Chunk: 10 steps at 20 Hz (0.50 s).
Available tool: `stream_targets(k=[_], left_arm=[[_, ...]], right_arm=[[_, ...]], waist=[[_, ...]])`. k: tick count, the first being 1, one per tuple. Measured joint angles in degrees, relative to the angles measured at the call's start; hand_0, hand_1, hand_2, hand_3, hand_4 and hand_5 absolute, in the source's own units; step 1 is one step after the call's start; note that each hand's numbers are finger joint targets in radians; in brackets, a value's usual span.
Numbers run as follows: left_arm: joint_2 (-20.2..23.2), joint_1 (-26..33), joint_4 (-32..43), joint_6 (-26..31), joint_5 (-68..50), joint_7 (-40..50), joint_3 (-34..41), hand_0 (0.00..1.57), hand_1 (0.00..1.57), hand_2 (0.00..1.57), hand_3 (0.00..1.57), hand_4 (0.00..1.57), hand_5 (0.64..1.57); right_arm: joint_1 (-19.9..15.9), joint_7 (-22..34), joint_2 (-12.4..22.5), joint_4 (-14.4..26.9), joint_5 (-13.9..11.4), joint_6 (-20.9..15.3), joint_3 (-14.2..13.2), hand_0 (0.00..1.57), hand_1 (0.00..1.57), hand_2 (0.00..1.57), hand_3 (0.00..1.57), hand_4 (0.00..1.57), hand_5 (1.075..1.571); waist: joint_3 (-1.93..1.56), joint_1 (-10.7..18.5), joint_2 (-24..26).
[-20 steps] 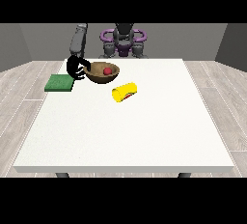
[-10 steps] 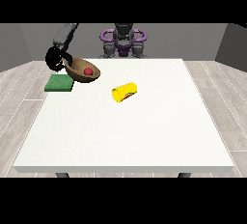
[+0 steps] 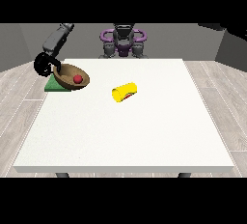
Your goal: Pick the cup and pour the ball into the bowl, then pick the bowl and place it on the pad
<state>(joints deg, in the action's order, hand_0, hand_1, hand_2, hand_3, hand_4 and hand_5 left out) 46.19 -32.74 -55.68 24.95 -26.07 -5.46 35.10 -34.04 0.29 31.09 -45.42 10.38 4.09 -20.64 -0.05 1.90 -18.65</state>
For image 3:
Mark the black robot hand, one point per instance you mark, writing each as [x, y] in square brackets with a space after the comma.
[43, 63]

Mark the small red ball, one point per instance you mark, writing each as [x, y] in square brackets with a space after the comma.
[77, 79]

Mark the dark table leg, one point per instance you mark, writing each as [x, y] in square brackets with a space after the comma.
[184, 174]
[62, 174]

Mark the grey robot trunk purple rings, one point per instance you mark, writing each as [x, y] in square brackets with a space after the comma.
[123, 42]

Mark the yellow cup with melon print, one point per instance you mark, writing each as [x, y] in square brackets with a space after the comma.
[123, 92]

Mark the brown wooden bowl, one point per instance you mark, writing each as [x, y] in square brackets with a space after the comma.
[68, 80]

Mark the green square pad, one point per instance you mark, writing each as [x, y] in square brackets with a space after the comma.
[53, 85]

